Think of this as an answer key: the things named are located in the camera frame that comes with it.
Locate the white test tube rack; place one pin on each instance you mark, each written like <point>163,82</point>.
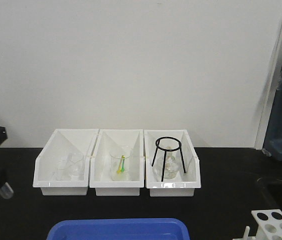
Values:
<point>269,223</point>

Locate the left white storage bin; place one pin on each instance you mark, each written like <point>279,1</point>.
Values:
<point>62,142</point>

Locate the white storage bin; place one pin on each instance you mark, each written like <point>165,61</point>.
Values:
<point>100,177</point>
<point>172,167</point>
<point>62,142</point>

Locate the clear beaker in left bin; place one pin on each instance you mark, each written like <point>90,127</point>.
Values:
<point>70,168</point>

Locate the middle white storage bin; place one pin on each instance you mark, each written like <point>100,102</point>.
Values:
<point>100,177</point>

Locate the blue plastic tray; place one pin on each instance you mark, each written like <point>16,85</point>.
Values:
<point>120,229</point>

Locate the clear beaker with coloured spoons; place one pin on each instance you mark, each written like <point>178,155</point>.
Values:
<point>120,159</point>

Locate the clear glass flask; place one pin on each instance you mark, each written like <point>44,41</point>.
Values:
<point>169,166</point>

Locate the right white storage bin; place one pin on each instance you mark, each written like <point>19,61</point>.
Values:
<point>172,167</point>

